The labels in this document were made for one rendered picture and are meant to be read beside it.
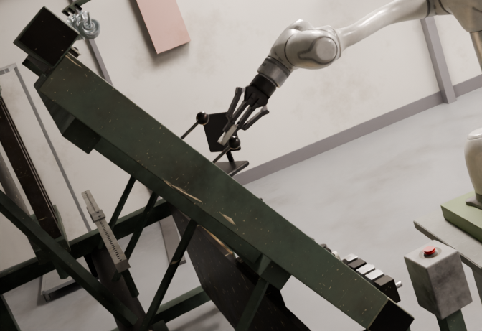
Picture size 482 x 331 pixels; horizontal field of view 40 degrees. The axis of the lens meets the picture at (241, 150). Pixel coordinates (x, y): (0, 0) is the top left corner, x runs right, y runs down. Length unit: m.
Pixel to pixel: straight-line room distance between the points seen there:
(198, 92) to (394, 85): 1.87
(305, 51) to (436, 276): 0.76
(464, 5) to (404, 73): 4.36
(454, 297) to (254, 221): 0.69
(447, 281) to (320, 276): 0.41
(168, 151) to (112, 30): 4.25
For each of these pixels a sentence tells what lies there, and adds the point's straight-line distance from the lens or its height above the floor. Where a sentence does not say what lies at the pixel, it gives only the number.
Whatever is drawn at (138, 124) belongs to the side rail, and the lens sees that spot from 1.58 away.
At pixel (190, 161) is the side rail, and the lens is 1.62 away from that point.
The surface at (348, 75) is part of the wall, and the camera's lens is 6.22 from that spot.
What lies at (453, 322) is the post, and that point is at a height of 0.70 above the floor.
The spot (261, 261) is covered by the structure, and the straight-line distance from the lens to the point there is 1.86.
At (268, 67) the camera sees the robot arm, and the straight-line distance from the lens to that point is 1.97.
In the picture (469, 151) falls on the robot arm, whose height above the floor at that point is 1.04.
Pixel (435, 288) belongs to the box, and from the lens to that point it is 2.04.
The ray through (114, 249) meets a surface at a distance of 2.75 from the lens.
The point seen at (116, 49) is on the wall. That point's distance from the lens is 5.82.
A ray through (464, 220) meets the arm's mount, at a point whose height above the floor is 0.80.
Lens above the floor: 1.92
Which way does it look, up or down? 15 degrees down
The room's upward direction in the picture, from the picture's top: 20 degrees counter-clockwise
